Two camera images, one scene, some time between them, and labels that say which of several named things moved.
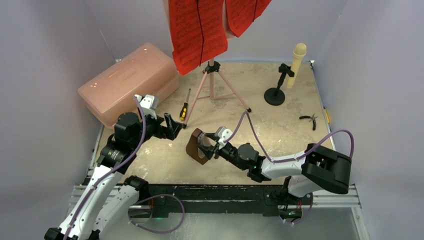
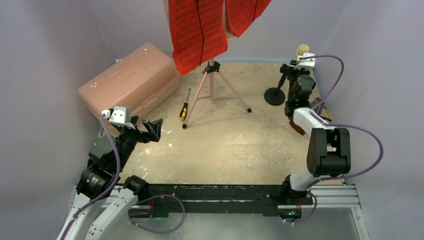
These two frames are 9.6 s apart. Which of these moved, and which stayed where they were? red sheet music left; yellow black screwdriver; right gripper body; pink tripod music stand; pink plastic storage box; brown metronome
Moved: right gripper body; brown metronome
Stayed: yellow black screwdriver; pink plastic storage box; red sheet music left; pink tripod music stand
